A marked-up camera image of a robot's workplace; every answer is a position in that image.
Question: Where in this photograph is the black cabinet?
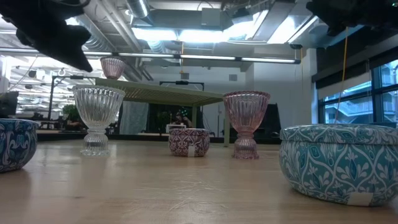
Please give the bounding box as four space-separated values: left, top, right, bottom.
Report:
257 103 282 139

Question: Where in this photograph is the green perforated metal shelf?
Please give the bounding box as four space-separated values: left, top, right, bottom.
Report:
95 77 231 147

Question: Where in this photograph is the black linear ceiling light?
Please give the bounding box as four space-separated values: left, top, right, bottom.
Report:
0 46 302 65

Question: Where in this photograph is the black background camera rig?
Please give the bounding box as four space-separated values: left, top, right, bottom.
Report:
49 75 100 122
159 80 205 91

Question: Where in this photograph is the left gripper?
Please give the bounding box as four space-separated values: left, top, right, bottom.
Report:
0 0 94 73

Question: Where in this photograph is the purple patterned candle tin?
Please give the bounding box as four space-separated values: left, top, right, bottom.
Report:
168 128 211 157

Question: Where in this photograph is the teal patterned candle tin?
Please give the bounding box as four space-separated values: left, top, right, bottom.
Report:
279 123 398 207

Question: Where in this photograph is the person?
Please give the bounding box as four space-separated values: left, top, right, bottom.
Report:
172 111 194 129

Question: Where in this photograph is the black aluminium table frame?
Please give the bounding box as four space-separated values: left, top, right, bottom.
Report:
35 132 282 144

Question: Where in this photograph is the background potted plant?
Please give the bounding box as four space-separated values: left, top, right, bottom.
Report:
62 104 81 125

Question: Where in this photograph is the silver round ceiling duct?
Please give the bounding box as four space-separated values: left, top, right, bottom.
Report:
126 0 152 19

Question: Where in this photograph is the clear glass candle holder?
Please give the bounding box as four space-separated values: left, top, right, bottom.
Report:
73 85 126 157

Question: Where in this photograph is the pink glass candle holder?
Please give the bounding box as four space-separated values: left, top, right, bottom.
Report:
223 90 271 160
99 56 126 80

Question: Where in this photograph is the dark blue patterned candle tin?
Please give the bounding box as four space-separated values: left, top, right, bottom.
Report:
0 118 40 174

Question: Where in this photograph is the white framed screen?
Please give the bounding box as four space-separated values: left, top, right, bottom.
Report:
165 124 187 134

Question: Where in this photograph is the pale hanging curtain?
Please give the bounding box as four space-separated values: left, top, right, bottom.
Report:
119 101 149 135

